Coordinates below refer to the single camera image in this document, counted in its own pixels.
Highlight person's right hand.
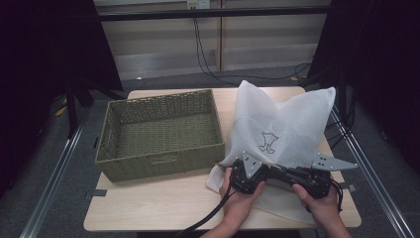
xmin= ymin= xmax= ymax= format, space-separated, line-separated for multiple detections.
xmin=291 ymin=183 xmax=343 ymax=229

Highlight black stand cable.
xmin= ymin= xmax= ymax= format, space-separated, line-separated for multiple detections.
xmin=326 ymin=98 xmax=356 ymax=148

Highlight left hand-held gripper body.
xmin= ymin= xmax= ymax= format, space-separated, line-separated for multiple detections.
xmin=230 ymin=151 xmax=270 ymax=195

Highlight black curtain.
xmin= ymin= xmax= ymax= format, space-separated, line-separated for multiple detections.
xmin=306 ymin=0 xmax=420 ymax=173
xmin=0 ymin=0 xmax=123 ymax=199

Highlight aluminium floor rail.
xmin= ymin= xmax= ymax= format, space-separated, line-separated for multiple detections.
xmin=330 ymin=105 xmax=412 ymax=238
xmin=19 ymin=123 xmax=85 ymax=238

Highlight black metal stand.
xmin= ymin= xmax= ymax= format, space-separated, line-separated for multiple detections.
xmin=338 ymin=63 xmax=350 ymax=124
xmin=64 ymin=80 xmax=79 ymax=139

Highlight person's left hand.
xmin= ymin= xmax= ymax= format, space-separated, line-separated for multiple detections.
xmin=219 ymin=167 xmax=267 ymax=229

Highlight long black floor cable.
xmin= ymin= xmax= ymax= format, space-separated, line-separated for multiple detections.
xmin=192 ymin=8 xmax=313 ymax=87

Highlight black horizontal bar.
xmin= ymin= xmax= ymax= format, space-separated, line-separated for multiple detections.
xmin=97 ymin=5 xmax=331 ymax=23

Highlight black wall cable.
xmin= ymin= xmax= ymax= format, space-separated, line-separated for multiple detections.
xmin=192 ymin=8 xmax=246 ymax=87

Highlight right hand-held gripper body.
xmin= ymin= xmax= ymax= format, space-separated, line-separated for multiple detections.
xmin=296 ymin=152 xmax=360 ymax=200

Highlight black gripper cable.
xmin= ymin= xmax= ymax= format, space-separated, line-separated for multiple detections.
xmin=172 ymin=165 xmax=239 ymax=238
xmin=330 ymin=178 xmax=345 ymax=212

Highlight white wall socket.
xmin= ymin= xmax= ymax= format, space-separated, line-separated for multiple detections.
xmin=186 ymin=0 xmax=211 ymax=10

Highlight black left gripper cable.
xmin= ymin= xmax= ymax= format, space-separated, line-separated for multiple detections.
xmin=172 ymin=165 xmax=239 ymax=238

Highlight white mesh laundry bag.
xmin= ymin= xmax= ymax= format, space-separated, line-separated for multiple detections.
xmin=206 ymin=79 xmax=337 ymax=226

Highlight green woven basket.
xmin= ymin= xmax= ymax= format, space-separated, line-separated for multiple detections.
xmin=94 ymin=88 xmax=226 ymax=183

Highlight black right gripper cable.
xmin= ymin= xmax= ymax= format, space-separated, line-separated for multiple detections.
xmin=330 ymin=178 xmax=345 ymax=212

